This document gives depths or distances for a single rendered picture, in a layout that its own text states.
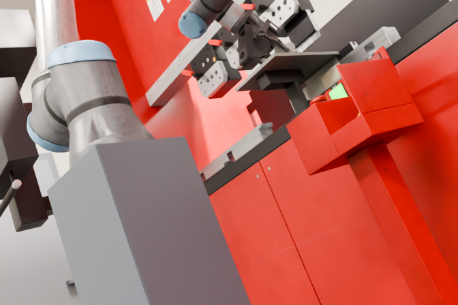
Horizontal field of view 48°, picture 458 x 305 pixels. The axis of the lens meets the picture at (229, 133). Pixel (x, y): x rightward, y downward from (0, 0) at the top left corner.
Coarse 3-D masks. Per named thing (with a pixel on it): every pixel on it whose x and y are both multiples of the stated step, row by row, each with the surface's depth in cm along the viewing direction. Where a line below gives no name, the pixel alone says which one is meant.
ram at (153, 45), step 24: (120, 0) 230; (144, 0) 215; (240, 0) 172; (120, 24) 233; (144, 24) 218; (168, 24) 204; (216, 24) 183; (144, 48) 220; (168, 48) 207; (144, 72) 222; (168, 96) 219
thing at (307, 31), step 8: (304, 16) 156; (312, 16) 156; (296, 24) 159; (304, 24) 156; (312, 24) 154; (288, 32) 161; (296, 32) 159; (304, 32) 157; (312, 32) 154; (296, 40) 159; (304, 40) 157; (312, 40) 156; (296, 48) 161; (304, 48) 159
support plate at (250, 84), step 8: (272, 56) 131; (280, 56) 131; (288, 56) 134; (296, 56) 136; (304, 56) 138; (312, 56) 140; (320, 56) 143; (328, 56) 145; (336, 56) 148; (264, 64) 133; (272, 64) 134; (280, 64) 137; (288, 64) 139; (296, 64) 141; (304, 64) 144; (312, 64) 146; (320, 64) 149; (256, 72) 136; (304, 72) 150; (312, 72) 153; (248, 80) 139; (256, 80) 141; (240, 88) 142; (248, 88) 144; (256, 88) 146
